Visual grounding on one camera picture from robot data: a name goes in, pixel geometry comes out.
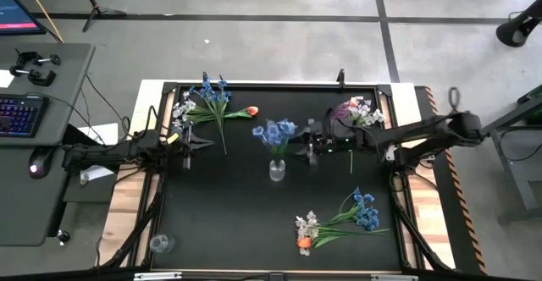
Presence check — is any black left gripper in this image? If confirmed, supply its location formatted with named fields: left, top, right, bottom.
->
left=169, top=122, right=215, bottom=171

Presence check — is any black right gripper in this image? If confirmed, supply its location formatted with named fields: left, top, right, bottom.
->
left=296, top=118, right=340, bottom=168

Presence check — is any blue artificial flower bunch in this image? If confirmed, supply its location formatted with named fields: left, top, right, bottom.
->
left=252, top=118, right=300, bottom=163
left=188, top=72, right=234, bottom=156
left=325, top=186, right=381, bottom=234

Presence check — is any white artificial flower bunch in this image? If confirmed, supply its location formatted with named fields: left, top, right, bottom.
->
left=295, top=210, right=390, bottom=257
left=171, top=97, right=225, bottom=130
left=346, top=96, right=385, bottom=128

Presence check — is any pink ribbed glass vase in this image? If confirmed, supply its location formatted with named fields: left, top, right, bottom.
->
left=333, top=102, right=351, bottom=124

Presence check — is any clear diamond-cut glass vase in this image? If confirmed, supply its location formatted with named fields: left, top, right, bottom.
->
left=268, top=158, right=287, bottom=183

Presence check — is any small clear round vase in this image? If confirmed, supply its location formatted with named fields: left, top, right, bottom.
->
left=148, top=233, right=175, bottom=255

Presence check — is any white paper sheet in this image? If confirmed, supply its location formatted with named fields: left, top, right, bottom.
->
left=79, top=164, right=116, bottom=185
left=88, top=122, right=120, bottom=146

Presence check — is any light wooden side board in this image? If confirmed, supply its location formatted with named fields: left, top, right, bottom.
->
left=97, top=90, right=177, bottom=269
left=380, top=94, right=457, bottom=270

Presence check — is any black computer mouse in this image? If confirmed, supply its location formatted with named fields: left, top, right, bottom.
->
left=27, top=146, right=56, bottom=179

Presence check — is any black tripod stand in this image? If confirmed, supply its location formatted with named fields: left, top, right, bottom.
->
left=70, top=0, right=128, bottom=33

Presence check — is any black C-clamp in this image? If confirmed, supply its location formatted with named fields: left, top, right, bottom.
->
left=15, top=50, right=63, bottom=69
left=8, top=64, right=57, bottom=87

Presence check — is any backlit black keyboard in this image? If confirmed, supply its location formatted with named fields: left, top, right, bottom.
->
left=0, top=94, right=50, bottom=139

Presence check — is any black mat with hazard stripes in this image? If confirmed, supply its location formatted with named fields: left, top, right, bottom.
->
left=414, top=85, right=488, bottom=276

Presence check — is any gray desk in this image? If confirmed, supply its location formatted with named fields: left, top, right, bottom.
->
left=0, top=41, right=97, bottom=248

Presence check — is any small white paper note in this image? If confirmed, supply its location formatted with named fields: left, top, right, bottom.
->
left=0, top=69, right=16, bottom=89

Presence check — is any black metal side table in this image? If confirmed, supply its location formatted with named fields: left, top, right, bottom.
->
left=482, top=84, right=542, bottom=223

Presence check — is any lit computer screen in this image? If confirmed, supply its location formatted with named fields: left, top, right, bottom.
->
left=0, top=0, right=47, bottom=36

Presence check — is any green-lit black device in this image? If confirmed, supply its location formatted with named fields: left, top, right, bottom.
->
left=517, top=84, right=542, bottom=104

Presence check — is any black round stand base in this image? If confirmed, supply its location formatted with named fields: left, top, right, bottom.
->
left=495, top=0, right=542, bottom=48

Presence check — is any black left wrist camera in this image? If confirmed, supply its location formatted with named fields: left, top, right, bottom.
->
left=141, top=128, right=170, bottom=149

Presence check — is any silver metal bracket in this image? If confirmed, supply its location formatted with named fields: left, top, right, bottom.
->
left=371, top=274, right=419, bottom=281
left=134, top=272, right=183, bottom=281

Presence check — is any yellow cable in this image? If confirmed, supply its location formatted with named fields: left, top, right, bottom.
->
left=16, top=0, right=64, bottom=44

